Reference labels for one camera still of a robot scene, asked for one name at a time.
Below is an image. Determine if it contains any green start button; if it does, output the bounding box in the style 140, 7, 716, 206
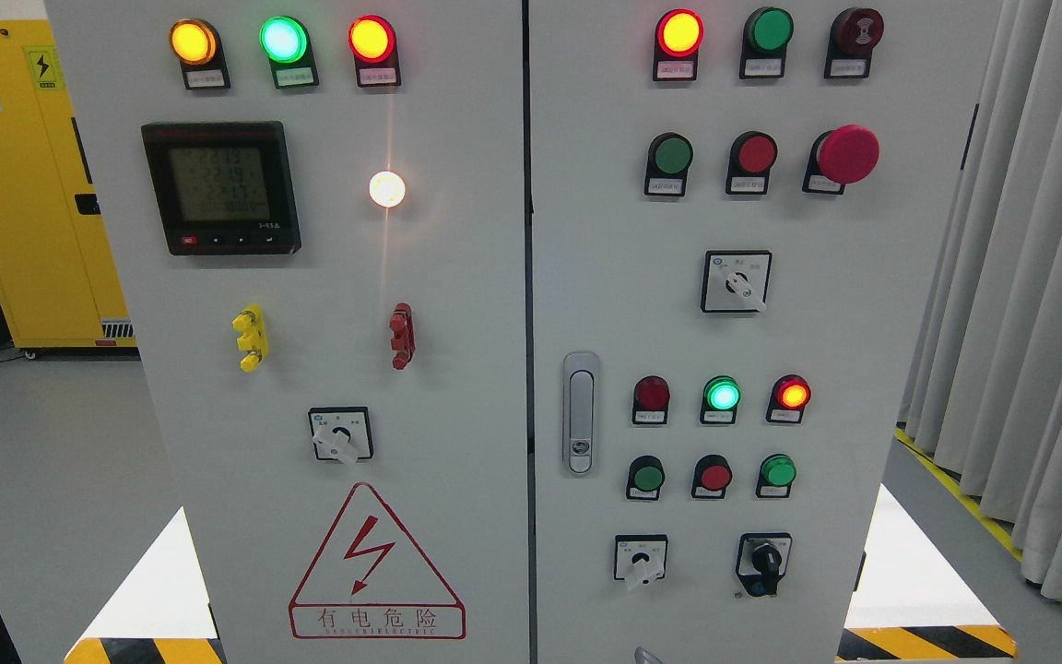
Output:
626, 455, 666, 503

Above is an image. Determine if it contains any upper green push button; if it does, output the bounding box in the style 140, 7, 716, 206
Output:
643, 132, 693, 197

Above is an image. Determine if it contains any green push button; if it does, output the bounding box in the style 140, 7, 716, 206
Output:
755, 454, 799, 500
643, 132, 693, 197

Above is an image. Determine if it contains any lower red push button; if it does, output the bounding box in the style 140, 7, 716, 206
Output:
690, 454, 734, 500

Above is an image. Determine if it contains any red push button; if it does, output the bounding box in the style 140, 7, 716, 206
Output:
690, 454, 734, 500
725, 131, 778, 195

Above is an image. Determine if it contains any lower right green push button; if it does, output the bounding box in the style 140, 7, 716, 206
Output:
755, 454, 799, 500

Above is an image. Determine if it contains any upper red push button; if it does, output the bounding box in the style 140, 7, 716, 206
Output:
725, 131, 778, 195

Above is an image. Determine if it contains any red emergency stop mushroom button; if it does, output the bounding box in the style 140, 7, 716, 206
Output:
801, 124, 881, 195

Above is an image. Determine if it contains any red terminal connector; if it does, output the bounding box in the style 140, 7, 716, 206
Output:
388, 302, 416, 370

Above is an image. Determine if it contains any lower left red indicator lamp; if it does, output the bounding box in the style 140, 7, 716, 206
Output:
631, 375, 670, 426

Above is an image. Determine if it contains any red indicator lamp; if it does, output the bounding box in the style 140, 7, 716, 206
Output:
631, 375, 670, 426
764, 374, 812, 425

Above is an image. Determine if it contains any lower green indicator lamp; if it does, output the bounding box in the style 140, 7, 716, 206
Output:
699, 375, 741, 426

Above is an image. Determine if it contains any white lit indicator lamp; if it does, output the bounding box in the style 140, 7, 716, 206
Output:
369, 170, 407, 209

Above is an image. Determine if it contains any right grey cabinet door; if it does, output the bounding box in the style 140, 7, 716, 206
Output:
527, 1, 1003, 663

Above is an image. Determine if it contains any grey cabinet door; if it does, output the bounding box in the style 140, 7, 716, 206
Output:
527, 1, 1003, 663
46, 1, 534, 663

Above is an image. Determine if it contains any left grey cabinet door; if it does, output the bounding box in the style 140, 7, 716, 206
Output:
46, 1, 534, 663

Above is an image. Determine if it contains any lower right red indicator lamp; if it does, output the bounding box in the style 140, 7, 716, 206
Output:
764, 374, 812, 425

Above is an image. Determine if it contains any yellow terminal connector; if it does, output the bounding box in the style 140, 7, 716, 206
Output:
232, 305, 269, 373

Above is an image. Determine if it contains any red electric hazard warning sticker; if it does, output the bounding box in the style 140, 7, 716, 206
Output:
289, 482, 466, 640

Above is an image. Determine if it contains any red indicator lamp left door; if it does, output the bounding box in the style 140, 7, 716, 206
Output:
348, 14, 401, 88

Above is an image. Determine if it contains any red indicator lamp door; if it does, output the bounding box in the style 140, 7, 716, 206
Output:
652, 8, 704, 81
348, 14, 401, 88

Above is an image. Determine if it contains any red indicator lamp right door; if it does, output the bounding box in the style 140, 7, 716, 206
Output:
652, 8, 704, 81

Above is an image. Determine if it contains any black digital power meter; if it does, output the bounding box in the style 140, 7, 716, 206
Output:
142, 119, 301, 255

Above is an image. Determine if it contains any lit green indicator lamp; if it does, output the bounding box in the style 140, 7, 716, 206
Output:
260, 16, 320, 89

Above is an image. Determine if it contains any green indicator lamp top right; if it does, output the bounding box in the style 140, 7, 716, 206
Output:
738, 6, 794, 79

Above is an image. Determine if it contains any dark red buzzer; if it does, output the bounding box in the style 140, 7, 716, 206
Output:
823, 6, 885, 79

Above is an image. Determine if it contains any yellow indicator lamp top left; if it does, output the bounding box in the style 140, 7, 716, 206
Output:
169, 18, 230, 89

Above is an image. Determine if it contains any grey curtain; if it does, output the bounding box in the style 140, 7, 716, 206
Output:
901, 1, 1062, 601

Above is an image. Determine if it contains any yellow safety cabinet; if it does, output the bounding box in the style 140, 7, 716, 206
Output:
0, 20, 136, 354

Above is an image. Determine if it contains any grey cabinet door handle lock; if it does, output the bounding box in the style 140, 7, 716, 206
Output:
563, 351, 601, 475

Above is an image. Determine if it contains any upper right rotary selector switch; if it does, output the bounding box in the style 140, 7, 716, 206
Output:
700, 251, 773, 314

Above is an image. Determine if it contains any left door rotary selector switch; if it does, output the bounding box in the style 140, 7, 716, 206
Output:
308, 407, 375, 464

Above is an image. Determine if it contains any bottom white rotary selector switch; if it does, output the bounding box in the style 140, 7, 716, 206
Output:
614, 534, 669, 591

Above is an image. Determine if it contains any bottom black knob selector switch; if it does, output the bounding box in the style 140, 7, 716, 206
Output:
735, 532, 794, 598

